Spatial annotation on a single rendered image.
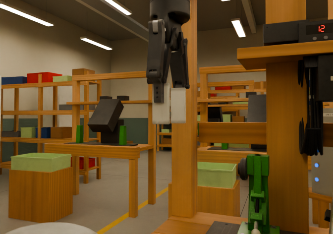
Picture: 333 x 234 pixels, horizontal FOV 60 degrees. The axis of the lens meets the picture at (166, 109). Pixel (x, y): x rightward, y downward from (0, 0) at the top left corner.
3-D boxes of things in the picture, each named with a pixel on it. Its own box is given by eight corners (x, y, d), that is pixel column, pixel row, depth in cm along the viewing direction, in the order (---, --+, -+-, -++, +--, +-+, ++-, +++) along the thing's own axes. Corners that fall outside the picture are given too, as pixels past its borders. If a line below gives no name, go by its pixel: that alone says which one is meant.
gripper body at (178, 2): (160, 10, 59) (160, 55, 59) (141, -6, 51) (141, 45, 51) (195, 5, 56) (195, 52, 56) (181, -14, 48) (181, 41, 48)
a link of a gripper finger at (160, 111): (169, 83, 49) (168, 82, 48) (170, 124, 49) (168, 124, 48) (153, 84, 50) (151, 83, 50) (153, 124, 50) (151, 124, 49)
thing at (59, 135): (85, 184, 554) (85, 66, 560) (-8, 174, 643) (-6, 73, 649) (101, 178, 604) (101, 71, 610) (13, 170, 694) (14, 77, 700)
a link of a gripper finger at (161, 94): (164, 73, 49) (156, 70, 46) (164, 102, 49) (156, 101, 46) (156, 73, 49) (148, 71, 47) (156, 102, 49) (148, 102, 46)
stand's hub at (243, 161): (246, 182, 95) (246, 159, 95) (236, 181, 96) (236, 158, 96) (249, 178, 102) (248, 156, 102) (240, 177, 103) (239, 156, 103)
